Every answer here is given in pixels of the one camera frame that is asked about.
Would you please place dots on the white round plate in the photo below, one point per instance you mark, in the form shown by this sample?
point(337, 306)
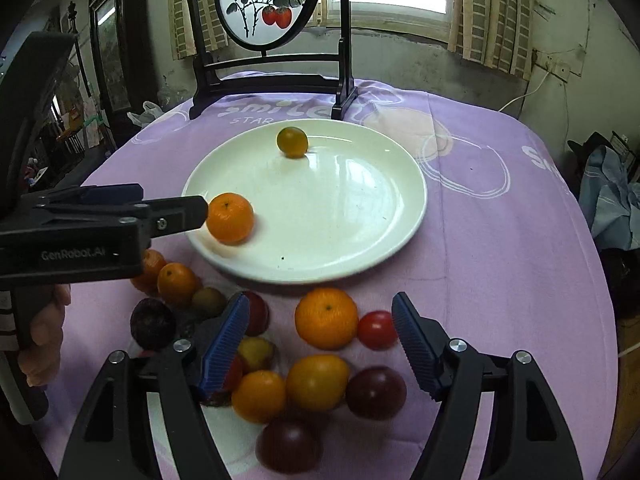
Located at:
point(353, 200)

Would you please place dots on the green yellow small fruit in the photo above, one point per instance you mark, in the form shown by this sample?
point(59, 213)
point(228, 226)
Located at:
point(292, 142)

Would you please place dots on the large orange mandarin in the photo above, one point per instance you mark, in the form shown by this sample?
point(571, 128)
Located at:
point(327, 318)

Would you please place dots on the yellow green longan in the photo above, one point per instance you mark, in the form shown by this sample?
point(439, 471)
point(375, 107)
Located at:
point(208, 302)

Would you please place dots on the left hand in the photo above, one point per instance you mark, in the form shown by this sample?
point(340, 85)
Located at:
point(41, 362)

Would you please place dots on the red cherry tomato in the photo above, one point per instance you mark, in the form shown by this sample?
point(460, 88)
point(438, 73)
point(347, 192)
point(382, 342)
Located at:
point(376, 330)

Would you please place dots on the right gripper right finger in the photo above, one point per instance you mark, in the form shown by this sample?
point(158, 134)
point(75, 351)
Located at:
point(528, 437)

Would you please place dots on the dark wooden cabinet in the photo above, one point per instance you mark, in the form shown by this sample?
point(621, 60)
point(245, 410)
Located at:
point(121, 53)

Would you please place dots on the round painted screen stand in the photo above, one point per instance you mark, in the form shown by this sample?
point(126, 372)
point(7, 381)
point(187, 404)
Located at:
point(262, 27)

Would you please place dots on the dark plum bottom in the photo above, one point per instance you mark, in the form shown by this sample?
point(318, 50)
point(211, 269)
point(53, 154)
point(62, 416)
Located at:
point(288, 446)

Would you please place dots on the yellow orange fruit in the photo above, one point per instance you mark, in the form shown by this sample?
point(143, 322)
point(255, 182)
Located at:
point(317, 383)

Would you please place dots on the dark purple plum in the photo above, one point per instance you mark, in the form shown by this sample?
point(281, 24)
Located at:
point(376, 393)

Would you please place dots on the blue clothes pile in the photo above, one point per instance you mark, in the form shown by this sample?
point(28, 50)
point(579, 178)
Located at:
point(609, 202)

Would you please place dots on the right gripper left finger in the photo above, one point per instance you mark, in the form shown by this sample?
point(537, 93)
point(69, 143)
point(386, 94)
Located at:
point(112, 437)

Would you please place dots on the wall power socket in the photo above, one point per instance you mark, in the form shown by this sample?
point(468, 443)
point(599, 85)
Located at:
point(556, 67)

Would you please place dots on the white plastic bag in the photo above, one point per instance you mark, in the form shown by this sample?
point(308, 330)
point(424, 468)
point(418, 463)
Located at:
point(150, 113)

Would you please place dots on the orange mandarin left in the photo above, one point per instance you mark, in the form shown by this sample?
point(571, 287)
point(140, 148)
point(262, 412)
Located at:
point(153, 262)

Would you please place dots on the smooth orange fruit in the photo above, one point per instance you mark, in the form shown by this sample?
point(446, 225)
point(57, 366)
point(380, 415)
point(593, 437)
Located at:
point(177, 284)

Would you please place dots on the dark water chestnut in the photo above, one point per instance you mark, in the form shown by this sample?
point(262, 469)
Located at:
point(153, 325)

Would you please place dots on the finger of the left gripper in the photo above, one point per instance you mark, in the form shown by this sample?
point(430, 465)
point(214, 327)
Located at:
point(91, 195)
point(166, 216)

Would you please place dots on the orange kumquat fruit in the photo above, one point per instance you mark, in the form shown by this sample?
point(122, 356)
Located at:
point(260, 397)

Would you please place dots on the right window curtain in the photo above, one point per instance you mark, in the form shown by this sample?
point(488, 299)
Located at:
point(494, 33)

